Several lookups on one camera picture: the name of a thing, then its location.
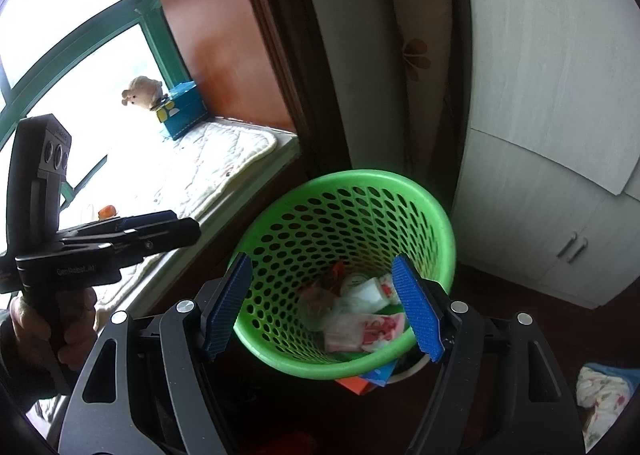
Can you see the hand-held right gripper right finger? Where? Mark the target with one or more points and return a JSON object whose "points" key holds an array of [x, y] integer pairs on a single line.
{"points": [[417, 310]]}

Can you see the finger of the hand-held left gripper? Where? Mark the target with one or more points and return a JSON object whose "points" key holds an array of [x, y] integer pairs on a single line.
{"points": [[145, 220], [170, 232]]}

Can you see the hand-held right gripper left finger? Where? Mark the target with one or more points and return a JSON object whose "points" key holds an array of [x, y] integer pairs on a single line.
{"points": [[227, 305]]}

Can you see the pink white wrapper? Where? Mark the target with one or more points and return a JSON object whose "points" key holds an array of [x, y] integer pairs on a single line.
{"points": [[382, 327]]}

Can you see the white plastic packet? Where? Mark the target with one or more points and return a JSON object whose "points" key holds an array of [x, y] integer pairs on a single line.
{"points": [[344, 335]]}

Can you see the clear dome container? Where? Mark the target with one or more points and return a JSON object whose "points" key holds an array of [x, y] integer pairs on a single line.
{"points": [[317, 307]]}

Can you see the green plastic mesh basket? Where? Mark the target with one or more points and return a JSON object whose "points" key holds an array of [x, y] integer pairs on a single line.
{"points": [[300, 215]]}

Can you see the person's left hand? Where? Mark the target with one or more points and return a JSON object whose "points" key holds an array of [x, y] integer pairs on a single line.
{"points": [[77, 330]]}

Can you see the orange sauce cup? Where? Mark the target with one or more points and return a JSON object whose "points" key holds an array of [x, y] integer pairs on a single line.
{"points": [[106, 211]]}

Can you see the white quilted mat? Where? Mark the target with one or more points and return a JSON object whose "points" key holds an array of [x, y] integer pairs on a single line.
{"points": [[215, 155]]}

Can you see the orange blue cardboard box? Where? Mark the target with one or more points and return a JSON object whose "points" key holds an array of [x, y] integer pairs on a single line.
{"points": [[362, 382]]}

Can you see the blue tissue box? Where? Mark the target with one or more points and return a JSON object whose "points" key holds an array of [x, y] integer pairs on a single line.
{"points": [[182, 110]]}

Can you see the beige plush toy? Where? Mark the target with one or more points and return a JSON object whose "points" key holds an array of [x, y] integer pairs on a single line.
{"points": [[142, 92]]}

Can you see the patterned cloth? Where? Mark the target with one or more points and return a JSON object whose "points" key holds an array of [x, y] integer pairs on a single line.
{"points": [[602, 405]]}

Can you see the floral beige curtain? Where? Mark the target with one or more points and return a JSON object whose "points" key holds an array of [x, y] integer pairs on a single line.
{"points": [[415, 60]]}

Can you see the white cabinet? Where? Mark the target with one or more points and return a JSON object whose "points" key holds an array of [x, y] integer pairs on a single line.
{"points": [[550, 85]]}

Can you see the green window frame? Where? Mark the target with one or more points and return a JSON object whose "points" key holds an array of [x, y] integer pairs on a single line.
{"points": [[160, 35]]}

